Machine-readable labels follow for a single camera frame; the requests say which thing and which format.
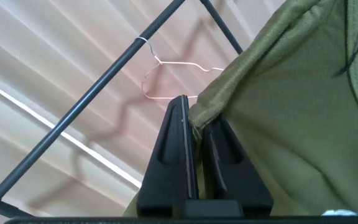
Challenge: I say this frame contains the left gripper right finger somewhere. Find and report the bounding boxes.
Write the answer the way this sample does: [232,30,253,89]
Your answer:
[201,113,275,218]

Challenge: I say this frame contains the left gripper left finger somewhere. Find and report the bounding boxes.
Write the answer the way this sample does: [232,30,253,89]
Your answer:
[135,94,200,218]

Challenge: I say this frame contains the green long-sleeved shirt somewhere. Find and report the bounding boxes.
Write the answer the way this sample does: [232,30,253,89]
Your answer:
[122,0,358,218]

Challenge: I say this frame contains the pink clothes hanger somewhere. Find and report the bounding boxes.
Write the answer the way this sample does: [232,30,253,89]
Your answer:
[135,36,225,101]

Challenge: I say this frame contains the black clothes rack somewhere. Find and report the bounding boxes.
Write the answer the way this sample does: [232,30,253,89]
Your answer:
[0,0,244,218]

